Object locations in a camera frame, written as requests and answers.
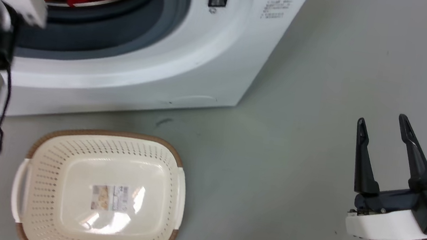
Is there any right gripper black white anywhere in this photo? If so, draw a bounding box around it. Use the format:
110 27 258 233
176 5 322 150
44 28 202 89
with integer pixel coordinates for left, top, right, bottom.
343 108 427 240

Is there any white front-load washing machine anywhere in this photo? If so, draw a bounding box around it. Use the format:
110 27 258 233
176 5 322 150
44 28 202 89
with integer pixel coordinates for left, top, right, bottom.
0 0 313 151

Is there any cream perforated laundry basket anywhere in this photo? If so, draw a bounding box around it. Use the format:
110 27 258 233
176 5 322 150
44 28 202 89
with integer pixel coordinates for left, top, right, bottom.
6 120 193 240

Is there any paper label sticker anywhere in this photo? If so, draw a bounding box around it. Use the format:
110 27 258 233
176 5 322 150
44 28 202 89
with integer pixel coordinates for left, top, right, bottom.
89 181 131 214

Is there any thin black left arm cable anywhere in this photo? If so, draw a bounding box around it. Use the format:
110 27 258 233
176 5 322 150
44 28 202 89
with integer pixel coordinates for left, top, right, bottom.
0 61 15 157

